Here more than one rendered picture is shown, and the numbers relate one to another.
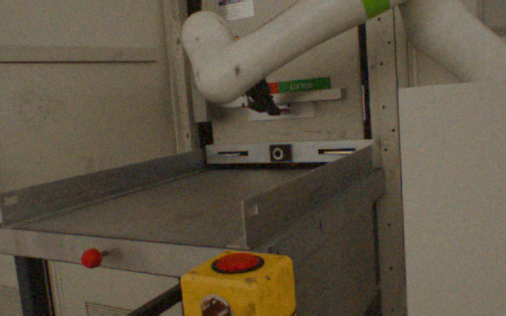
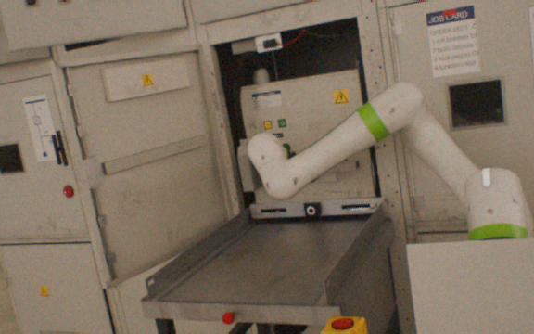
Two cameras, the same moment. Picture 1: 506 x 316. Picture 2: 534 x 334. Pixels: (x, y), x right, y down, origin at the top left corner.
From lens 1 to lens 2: 81 cm
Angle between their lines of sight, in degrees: 5
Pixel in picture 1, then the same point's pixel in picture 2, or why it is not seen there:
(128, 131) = (192, 204)
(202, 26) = (264, 147)
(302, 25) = (336, 151)
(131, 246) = (252, 308)
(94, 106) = (168, 190)
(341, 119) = (357, 183)
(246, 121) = not seen: hidden behind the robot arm
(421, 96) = (415, 248)
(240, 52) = (296, 169)
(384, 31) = not seen: hidden behind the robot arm
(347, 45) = not seen: hidden behind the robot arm
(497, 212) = (450, 292)
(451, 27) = (430, 143)
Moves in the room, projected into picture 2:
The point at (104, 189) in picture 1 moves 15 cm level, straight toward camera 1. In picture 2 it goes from (195, 259) to (209, 271)
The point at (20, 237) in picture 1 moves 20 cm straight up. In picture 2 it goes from (164, 306) to (150, 241)
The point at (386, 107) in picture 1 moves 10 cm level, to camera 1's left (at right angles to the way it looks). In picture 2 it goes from (390, 175) to (362, 181)
